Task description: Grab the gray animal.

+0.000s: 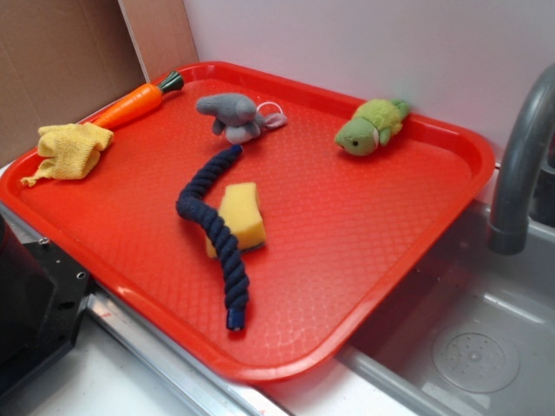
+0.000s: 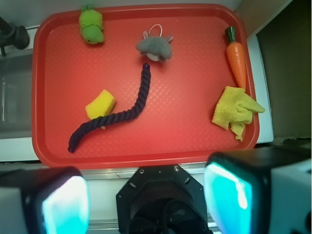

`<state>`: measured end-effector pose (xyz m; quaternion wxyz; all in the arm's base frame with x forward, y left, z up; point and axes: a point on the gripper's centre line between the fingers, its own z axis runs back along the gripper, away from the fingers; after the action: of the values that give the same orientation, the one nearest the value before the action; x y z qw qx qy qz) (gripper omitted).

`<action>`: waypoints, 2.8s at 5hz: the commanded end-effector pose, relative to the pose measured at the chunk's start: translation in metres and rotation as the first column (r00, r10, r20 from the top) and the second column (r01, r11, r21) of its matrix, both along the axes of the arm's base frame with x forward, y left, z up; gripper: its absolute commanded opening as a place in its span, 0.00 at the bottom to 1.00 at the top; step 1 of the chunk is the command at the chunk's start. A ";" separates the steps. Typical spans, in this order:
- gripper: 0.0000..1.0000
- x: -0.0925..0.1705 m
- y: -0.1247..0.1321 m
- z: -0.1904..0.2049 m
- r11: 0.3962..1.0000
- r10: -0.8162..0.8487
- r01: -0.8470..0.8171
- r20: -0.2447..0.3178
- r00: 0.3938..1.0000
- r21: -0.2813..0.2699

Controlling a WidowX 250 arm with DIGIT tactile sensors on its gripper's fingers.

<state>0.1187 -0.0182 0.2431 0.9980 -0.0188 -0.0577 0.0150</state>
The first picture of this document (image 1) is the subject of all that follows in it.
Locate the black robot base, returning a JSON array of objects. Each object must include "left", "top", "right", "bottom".
[{"left": 1, "top": 219, "right": 90, "bottom": 399}]

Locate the gray plush animal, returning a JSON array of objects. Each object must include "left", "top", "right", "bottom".
[{"left": 196, "top": 93, "right": 288, "bottom": 145}]

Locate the yellow sponge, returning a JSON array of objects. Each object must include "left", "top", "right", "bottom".
[{"left": 219, "top": 182, "right": 266, "bottom": 253}]

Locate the red plastic tray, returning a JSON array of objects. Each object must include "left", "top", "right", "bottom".
[{"left": 1, "top": 62, "right": 495, "bottom": 384}]

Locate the green plush turtle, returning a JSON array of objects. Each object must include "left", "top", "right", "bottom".
[{"left": 334, "top": 99, "right": 410, "bottom": 157}]

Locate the orange toy carrot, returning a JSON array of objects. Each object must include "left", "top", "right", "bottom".
[{"left": 93, "top": 71, "right": 185, "bottom": 130}]

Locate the yellow cloth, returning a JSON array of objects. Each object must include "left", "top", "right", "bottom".
[{"left": 21, "top": 122, "right": 114, "bottom": 187}]

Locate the gray toy sink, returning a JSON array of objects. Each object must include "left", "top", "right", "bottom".
[{"left": 337, "top": 198, "right": 555, "bottom": 416}]

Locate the gray faucet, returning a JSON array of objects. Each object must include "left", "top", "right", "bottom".
[{"left": 486, "top": 65, "right": 554, "bottom": 255}]

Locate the brown cardboard panel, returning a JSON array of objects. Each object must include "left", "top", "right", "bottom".
[{"left": 1, "top": 1, "right": 198, "bottom": 165}]

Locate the dark blue rope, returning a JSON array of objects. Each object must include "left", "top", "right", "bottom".
[{"left": 175, "top": 144, "right": 251, "bottom": 332}]

